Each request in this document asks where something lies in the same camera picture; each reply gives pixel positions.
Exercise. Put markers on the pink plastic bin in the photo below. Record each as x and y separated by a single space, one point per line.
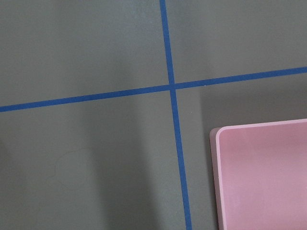
260 175

